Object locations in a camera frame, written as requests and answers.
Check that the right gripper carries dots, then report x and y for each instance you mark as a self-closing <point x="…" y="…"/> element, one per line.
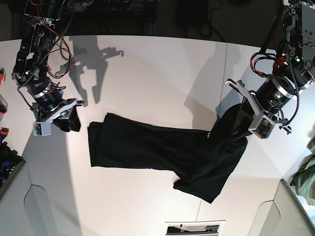
<point x="49" y="106"/>

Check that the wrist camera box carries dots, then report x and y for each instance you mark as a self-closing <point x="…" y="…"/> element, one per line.
<point x="41" y="128"/>
<point x="261" y="126"/>

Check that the grey bin with clothes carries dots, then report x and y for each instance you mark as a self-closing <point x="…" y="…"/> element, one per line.
<point x="10" y="163"/>

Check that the white paper sheet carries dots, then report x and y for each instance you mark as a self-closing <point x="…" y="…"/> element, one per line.
<point x="200" y="228"/>

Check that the green cloth pile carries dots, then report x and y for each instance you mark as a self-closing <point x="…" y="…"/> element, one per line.
<point x="304" y="179"/>

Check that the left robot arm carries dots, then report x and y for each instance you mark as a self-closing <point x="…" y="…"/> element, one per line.
<point x="287" y="63"/>

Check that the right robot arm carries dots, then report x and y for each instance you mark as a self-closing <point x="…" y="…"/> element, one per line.
<point x="48" y="22"/>

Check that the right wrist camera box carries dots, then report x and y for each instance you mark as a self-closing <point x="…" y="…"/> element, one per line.
<point x="41" y="128"/>

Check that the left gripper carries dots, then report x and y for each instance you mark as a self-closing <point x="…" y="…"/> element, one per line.
<point x="268" y="100"/>

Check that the black t-shirt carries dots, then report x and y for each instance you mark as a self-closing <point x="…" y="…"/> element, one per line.
<point x="202" y="160"/>

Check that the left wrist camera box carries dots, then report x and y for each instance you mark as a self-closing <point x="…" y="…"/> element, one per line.
<point x="261" y="126"/>

